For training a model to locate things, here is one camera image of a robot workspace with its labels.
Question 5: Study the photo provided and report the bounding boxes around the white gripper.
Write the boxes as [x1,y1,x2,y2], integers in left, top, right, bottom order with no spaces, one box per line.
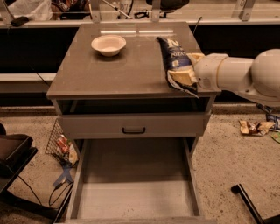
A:
[168,53,228,91]

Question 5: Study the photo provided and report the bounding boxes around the blue Kettle chip bag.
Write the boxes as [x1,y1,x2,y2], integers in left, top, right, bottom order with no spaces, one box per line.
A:
[157,37,198,97]

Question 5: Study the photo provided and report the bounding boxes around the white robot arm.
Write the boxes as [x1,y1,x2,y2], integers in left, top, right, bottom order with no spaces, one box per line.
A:
[167,49,280,107]

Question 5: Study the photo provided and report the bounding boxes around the closed grey top drawer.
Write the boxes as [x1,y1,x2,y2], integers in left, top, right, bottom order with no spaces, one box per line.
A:
[58,113,210,139]

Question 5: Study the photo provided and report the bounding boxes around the grey drawer cabinet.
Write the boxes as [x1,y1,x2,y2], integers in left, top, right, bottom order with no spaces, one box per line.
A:
[47,22,217,151]

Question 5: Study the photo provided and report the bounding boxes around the open grey middle drawer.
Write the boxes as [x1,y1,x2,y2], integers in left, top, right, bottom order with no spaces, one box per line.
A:
[60,137,217,224]

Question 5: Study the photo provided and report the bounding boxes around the white plastic bag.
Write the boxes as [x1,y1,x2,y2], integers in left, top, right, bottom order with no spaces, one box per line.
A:
[8,0,53,21]

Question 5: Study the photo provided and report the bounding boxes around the white paper bowl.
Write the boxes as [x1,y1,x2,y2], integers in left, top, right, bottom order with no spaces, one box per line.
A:
[91,35,126,57]

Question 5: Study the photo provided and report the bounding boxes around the dark snack bar on floor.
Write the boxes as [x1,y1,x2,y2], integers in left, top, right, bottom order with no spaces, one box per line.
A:
[256,103,272,114]

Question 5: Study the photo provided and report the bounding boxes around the white cup on back table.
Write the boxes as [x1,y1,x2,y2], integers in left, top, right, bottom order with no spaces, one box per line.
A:
[119,0,130,19]

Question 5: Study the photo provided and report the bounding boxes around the crumpled snack wrappers on floor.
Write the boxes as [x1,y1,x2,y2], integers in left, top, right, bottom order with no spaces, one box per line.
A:
[239,120,275,136]

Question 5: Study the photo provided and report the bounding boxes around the blue snack packet on floor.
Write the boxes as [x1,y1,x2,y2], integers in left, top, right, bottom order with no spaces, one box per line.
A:
[266,114,280,130]

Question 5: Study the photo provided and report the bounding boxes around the green snack packet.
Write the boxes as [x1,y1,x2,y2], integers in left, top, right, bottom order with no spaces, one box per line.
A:
[271,132,280,144]

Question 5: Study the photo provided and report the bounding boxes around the black metal leg right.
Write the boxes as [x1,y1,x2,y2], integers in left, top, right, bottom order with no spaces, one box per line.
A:
[231,184,280,224]

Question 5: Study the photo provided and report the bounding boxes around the black drawer handle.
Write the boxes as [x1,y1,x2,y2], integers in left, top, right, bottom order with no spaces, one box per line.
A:
[122,127,146,135]

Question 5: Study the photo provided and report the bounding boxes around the wire mesh basket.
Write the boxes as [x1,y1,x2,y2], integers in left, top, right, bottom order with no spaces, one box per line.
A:
[45,120,78,167]

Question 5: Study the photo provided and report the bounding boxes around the black cable on floor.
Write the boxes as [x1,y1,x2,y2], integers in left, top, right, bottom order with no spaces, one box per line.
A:
[17,174,74,208]

